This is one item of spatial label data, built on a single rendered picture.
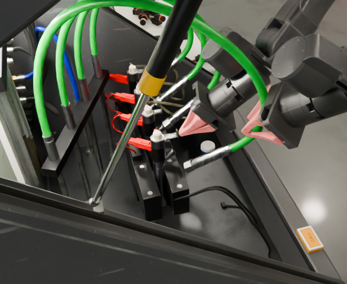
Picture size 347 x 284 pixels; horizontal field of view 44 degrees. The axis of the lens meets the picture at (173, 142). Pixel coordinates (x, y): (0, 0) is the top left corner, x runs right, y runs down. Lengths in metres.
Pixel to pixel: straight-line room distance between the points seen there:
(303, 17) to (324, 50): 0.24
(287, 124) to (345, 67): 0.13
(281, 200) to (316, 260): 0.15
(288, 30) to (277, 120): 0.19
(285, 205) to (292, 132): 0.32
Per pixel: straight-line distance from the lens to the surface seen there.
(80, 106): 0.95
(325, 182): 2.32
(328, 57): 0.55
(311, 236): 0.89
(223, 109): 0.79
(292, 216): 0.93
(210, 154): 0.76
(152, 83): 0.36
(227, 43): 0.62
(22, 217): 0.42
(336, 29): 3.60
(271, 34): 0.79
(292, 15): 0.78
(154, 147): 0.85
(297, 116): 0.63
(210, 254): 0.56
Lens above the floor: 1.68
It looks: 43 degrees down
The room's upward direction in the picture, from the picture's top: 2 degrees counter-clockwise
